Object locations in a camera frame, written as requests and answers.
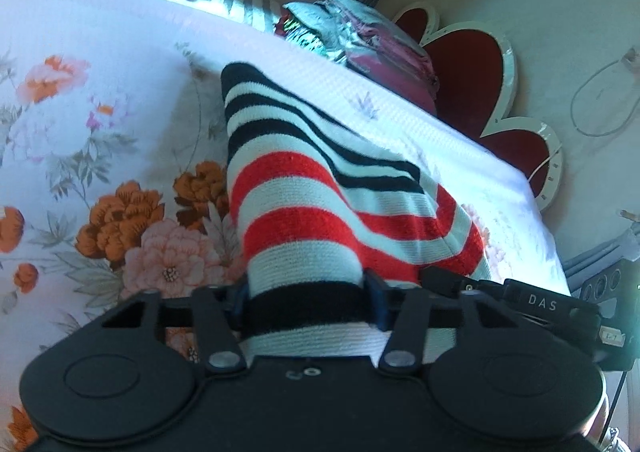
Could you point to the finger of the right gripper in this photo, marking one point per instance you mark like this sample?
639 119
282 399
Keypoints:
446 285

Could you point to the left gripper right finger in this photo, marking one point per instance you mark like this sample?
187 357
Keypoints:
405 315

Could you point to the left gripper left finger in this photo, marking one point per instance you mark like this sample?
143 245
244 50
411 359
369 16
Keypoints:
218 348

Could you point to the striped knit sweater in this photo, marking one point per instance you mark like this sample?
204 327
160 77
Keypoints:
316 207

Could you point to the floral pink bed sheet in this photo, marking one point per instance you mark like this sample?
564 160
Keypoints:
114 151

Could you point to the red white scalloped headboard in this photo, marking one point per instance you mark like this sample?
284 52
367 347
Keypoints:
477 70

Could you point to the stack of folded quilts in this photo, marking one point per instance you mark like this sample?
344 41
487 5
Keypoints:
351 34

